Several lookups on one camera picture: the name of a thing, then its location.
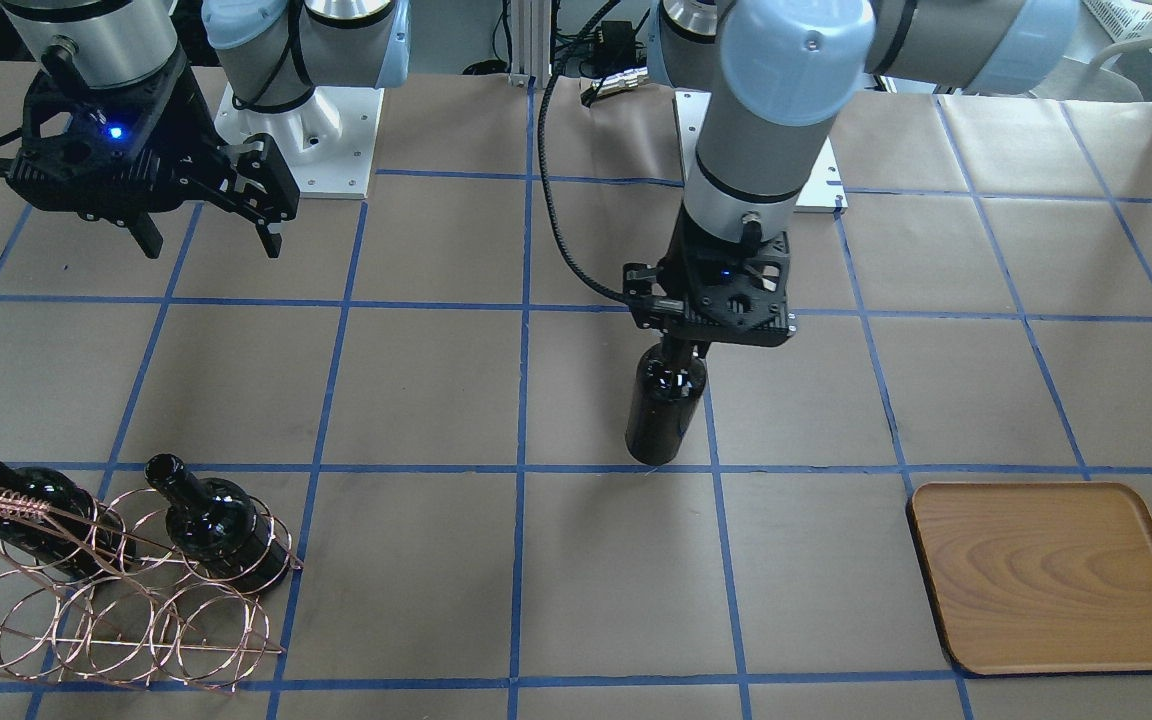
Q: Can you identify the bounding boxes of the copper wire bottle basket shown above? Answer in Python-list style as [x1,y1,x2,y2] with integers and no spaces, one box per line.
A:
[0,488,285,694]

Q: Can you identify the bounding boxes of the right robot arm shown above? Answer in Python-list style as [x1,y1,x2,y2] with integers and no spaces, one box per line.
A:
[0,1,410,259]

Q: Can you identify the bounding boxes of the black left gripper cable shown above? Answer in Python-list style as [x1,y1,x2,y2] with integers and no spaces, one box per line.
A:
[536,0,682,309]

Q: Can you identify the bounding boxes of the wooden tray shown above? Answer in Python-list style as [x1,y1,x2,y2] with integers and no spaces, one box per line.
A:
[908,480,1152,676]

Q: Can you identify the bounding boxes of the dark glass wine bottle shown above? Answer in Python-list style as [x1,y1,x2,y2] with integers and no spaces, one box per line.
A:
[626,338,708,467]

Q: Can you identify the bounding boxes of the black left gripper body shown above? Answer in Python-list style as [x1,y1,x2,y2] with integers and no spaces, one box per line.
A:
[622,209,797,347]

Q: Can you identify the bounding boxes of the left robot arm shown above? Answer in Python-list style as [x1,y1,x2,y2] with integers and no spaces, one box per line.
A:
[626,1,1079,366]

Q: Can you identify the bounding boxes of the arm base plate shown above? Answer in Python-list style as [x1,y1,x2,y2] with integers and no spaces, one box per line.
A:
[214,88,385,200]
[675,88,849,213]

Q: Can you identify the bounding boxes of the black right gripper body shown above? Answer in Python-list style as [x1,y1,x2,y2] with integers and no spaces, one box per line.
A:
[6,45,300,223]

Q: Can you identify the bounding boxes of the dark wine bottle in basket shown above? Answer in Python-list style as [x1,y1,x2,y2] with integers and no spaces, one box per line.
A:
[145,454,289,594]

